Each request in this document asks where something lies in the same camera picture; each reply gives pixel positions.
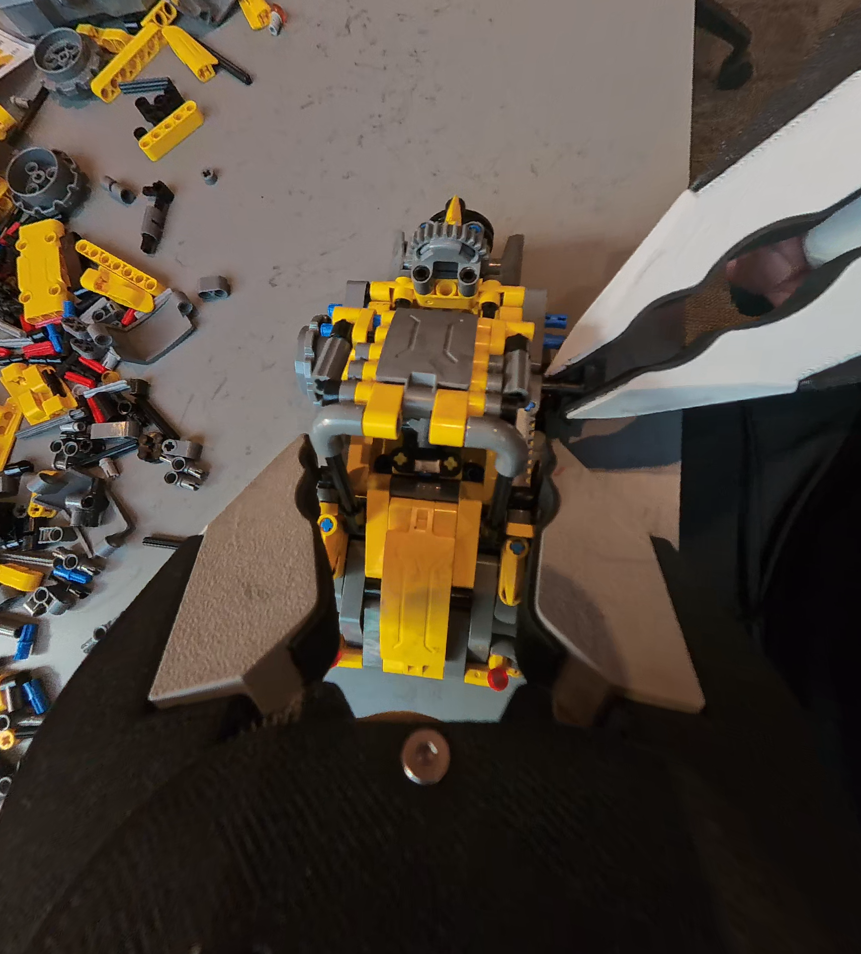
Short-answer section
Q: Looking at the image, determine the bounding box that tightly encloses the yellow toy brick vehicle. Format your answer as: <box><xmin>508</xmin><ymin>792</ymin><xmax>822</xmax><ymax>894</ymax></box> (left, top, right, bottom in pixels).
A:
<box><xmin>295</xmin><ymin>194</ymin><xmax>571</xmax><ymax>692</ymax></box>

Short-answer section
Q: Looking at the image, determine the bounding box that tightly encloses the dark grey gear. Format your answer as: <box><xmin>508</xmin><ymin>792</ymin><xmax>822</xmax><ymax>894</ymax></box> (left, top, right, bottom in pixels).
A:
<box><xmin>407</xmin><ymin>218</ymin><xmax>494</xmax><ymax>297</ymax></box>

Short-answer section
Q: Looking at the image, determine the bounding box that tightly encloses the person's right hand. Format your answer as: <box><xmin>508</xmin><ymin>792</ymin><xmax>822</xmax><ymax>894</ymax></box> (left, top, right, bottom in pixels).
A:
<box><xmin>727</xmin><ymin>240</ymin><xmax>813</xmax><ymax>313</ymax></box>

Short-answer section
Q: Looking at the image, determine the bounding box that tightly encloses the yellow brick with grey end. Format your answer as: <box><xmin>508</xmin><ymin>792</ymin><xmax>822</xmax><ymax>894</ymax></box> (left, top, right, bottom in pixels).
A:
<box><xmin>239</xmin><ymin>0</ymin><xmax>287</xmax><ymax>37</ymax></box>

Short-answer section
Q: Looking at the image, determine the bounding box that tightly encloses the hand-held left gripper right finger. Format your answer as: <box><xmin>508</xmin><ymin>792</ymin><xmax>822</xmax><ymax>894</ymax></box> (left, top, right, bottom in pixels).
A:
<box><xmin>516</xmin><ymin>438</ymin><xmax>707</xmax><ymax>730</ymax></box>

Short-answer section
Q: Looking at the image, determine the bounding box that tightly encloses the pile of loose brick pieces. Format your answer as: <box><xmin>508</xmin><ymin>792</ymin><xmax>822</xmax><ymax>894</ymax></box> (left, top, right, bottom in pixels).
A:
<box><xmin>0</xmin><ymin>0</ymin><xmax>254</xmax><ymax>815</ymax></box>

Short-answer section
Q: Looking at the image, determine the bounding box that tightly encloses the small grey wheel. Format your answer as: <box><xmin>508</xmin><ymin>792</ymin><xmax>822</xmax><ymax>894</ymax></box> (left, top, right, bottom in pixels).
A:
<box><xmin>30</xmin><ymin>27</ymin><xmax>97</xmax><ymax>99</ymax></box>

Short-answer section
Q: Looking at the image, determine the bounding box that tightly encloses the black office chair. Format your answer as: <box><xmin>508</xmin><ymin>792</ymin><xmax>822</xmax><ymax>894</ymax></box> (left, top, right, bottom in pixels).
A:
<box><xmin>693</xmin><ymin>0</ymin><xmax>757</xmax><ymax>92</ymax></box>

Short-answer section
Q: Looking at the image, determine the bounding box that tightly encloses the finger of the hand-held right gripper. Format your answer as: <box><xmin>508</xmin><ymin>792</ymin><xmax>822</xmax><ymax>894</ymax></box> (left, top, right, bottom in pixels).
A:
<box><xmin>548</xmin><ymin>69</ymin><xmax>861</xmax><ymax>376</ymax></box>
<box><xmin>559</xmin><ymin>231</ymin><xmax>861</xmax><ymax>423</ymax></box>

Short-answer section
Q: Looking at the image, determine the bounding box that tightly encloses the short yellow beam brick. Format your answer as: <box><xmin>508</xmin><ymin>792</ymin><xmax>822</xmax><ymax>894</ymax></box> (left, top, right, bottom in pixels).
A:
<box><xmin>134</xmin><ymin>99</ymin><xmax>205</xmax><ymax>162</ymax></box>

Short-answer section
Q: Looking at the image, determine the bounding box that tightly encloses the grey toothed rack piece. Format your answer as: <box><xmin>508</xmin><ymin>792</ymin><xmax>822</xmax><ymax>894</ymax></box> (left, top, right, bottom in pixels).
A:
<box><xmin>518</xmin><ymin>412</ymin><xmax>548</xmax><ymax>487</ymax></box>

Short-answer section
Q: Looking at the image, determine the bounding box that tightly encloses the dark grey toothed wheel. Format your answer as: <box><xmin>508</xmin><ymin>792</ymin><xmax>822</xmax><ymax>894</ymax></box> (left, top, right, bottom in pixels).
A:
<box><xmin>5</xmin><ymin>146</ymin><xmax>91</xmax><ymax>219</ymax></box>

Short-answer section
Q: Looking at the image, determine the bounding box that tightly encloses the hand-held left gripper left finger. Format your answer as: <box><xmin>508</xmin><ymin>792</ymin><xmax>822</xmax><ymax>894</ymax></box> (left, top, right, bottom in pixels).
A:
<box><xmin>147</xmin><ymin>436</ymin><xmax>345</xmax><ymax>720</ymax></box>

